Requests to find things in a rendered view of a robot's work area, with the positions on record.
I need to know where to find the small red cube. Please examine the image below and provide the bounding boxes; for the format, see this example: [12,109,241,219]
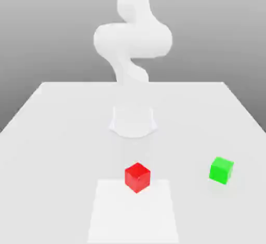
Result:
[124,162,151,194]

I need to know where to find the small green cube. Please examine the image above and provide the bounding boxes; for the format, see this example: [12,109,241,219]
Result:
[208,156,235,185]

